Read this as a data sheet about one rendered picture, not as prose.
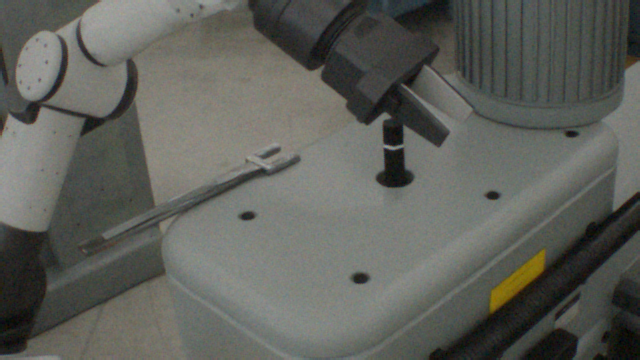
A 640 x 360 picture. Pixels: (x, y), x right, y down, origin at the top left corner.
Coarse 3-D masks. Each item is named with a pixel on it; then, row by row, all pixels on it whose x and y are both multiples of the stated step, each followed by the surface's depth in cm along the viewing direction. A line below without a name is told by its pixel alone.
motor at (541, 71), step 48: (480, 0) 92; (528, 0) 88; (576, 0) 87; (624, 0) 91; (480, 48) 94; (528, 48) 91; (576, 48) 90; (624, 48) 95; (480, 96) 97; (528, 96) 93; (576, 96) 93
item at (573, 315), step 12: (588, 288) 102; (564, 300) 98; (576, 300) 100; (552, 312) 97; (564, 312) 99; (576, 312) 102; (540, 324) 96; (552, 324) 98; (564, 324) 100; (576, 324) 103; (528, 336) 95; (540, 336) 97; (516, 348) 94; (528, 348) 96
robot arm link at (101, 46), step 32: (128, 0) 91; (64, 32) 96; (96, 32) 94; (128, 32) 92; (160, 32) 92; (96, 64) 97; (128, 64) 102; (64, 96) 96; (96, 96) 98; (128, 96) 101
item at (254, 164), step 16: (272, 144) 95; (256, 160) 92; (288, 160) 92; (224, 176) 90; (240, 176) 90; (192, 192) 88; (208, 192) 88; (160, 208) 86; (176, 208) 86; (128, 224) 84; (144, 224) 84; (96, 240) 82; (112, 240) 82
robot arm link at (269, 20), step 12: (204, 0) 82; (216, 0) 82; (228, 0) 83; (240, 0) 84; (252, 0) 84; (264, 0) 82; (276, 0) 81; (288, 0) 81; (264, 12) 82; (276, 12) 81; (264, 24) 83; (276, 24) 82
